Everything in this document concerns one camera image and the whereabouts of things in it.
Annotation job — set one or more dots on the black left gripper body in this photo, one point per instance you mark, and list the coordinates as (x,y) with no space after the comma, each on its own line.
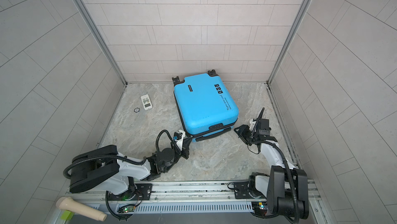
(176,157)

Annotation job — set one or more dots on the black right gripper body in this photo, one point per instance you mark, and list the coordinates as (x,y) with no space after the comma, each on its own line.
(246,135)

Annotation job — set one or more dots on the blue suitcase black lining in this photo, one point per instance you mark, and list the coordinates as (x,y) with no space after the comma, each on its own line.
(205,106)

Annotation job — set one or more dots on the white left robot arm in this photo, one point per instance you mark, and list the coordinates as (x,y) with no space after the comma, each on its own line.
(106,169)

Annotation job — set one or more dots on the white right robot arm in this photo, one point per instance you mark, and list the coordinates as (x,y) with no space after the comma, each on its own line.
(286,188)

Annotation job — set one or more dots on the left circuit board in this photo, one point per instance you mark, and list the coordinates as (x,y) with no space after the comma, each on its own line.
(126,209)

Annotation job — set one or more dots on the circuit board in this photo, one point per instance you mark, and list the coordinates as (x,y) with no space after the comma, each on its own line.
(259,208)
(126,209)

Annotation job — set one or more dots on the white remote with barcode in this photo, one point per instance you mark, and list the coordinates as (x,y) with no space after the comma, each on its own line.
(146,101)

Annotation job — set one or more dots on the right circuit board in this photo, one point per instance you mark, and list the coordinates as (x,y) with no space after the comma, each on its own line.
(259,208)

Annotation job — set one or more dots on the green sticky block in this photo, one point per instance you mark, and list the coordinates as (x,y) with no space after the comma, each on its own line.
(67,215)

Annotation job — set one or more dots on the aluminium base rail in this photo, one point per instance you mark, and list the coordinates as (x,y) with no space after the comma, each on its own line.
(188,191)

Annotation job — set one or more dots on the beige handle tool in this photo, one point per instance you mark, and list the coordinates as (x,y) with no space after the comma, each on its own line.
(68,204)

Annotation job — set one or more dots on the aluminium corner post right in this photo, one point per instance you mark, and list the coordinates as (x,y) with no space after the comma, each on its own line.
(294,28)

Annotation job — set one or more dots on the aluminium corner post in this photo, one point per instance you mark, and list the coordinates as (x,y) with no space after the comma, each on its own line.
(294,28)
(98,37)

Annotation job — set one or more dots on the aluminium corner post left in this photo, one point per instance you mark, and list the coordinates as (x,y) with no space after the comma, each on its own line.
(98,37)

